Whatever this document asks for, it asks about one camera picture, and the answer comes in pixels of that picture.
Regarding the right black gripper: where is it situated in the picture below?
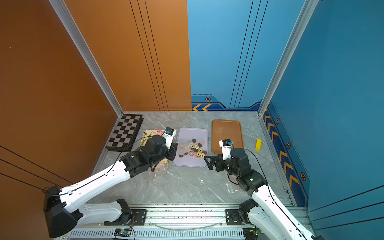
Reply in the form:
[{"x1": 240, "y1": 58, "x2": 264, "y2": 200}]
[{"x1": 203, "y1": 153, "x2": 242, "y2": 179}]

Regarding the ziploc bag of pink cookies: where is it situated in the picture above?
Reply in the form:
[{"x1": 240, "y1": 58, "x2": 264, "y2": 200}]
[{"x1": 226, "y1": 174, "x2": 240, "y2": 194}]

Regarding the ziploc bag of beige cookies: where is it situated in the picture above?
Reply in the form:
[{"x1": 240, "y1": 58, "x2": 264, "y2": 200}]
[{"x1": 153, "y1": 163, "x2": 169, "y2": 181}]

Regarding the ziploc bag of mixed cookies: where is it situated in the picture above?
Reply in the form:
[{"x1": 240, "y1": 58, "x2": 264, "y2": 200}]
[{"x1": 178, "y1": 141, "x2": 195, "y2": 154}]

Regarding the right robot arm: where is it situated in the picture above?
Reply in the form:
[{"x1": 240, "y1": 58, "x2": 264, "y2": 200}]
[{"x1": 204, "y1": 148, "x2": 324, "y2": 240}]

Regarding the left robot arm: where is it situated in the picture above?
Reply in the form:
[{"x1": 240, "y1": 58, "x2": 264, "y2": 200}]
[{"x1": 44, "y1": 133, "x2": 177, "y2": 238}]

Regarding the pile of mixed round cookies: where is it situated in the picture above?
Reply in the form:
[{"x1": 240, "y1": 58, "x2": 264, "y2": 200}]
[{"x1": 177, "y1": 139, "x2": 208, "y2": 158}]

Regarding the floral pattern tray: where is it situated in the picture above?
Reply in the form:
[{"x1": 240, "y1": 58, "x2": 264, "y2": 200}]
[{"x1": 140, "y1": 130, "x2": 165, "y2": 146}]

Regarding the brown plastic tray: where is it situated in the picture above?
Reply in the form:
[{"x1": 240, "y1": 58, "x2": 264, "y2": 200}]
[{"x1": 212, "y1": 120, "x2": 244, "y2": 154}]

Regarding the lavender plastic tray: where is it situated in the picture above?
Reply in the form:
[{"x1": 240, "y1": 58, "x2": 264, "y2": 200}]
[{"x1": 173, "y1": 128, "x2": 209, "y2": 168}]

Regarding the black white chessboard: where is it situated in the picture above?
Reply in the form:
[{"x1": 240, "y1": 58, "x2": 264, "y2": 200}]
[{"x1": 106, "y1": 114, "x2": 144, "y2": 152}]

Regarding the yellow rectangular block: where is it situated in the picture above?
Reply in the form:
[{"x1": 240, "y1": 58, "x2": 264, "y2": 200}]
[{"x1": 255, "y1": 139, "x2": 262, "y2": 151}]

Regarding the right green circuit board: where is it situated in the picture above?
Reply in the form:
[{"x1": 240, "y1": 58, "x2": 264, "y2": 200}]
[{"x1": 243, "y1": 228, "x2": 261, "y2": 240}]

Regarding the green circuit board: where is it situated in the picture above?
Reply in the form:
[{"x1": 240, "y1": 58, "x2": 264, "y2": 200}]
[
  {"x1": 243, "y1": 228, "x2": 261, "y2": 240},
  {"x1": 114, "y1": 228, "x2": 133, "y2": 239}
]

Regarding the left green circuit board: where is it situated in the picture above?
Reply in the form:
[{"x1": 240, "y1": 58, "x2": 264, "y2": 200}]
[{"x1": 114, "y1": 228, "x2": 133, "y2": 239}]

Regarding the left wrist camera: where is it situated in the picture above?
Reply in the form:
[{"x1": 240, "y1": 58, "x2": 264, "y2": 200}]
[{"x1": 162, "y1": 127, "x2": 177, "y2": 149}]

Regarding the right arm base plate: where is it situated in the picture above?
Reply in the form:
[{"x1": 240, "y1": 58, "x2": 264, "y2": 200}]
[{"x1": 225, "y1": 209, "x2": 246, "y2": 226}]

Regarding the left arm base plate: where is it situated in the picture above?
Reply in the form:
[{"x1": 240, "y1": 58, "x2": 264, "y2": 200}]
[{"x1": 104, "y1": 209, "x2": 148, "y2": 227}]

